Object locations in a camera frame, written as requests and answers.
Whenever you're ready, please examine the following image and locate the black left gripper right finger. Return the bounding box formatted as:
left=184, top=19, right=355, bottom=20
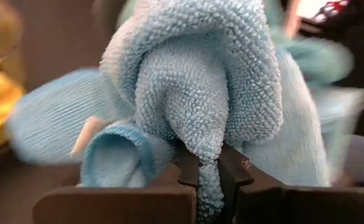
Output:
left=217, top=143, right=364, bottom=224

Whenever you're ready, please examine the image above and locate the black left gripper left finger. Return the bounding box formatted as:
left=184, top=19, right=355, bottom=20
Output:
left=32, top=145, right=200, bottom=224

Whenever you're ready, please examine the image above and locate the blue microfiber towel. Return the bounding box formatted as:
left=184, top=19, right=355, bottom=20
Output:
left=71, top=0, right=332, bottom=224
left=6, top=67, right=136, bottom=164

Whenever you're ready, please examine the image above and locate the teal microfiber towel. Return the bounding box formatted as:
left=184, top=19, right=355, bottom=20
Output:
left=262, top=0, right=355, bottom=94

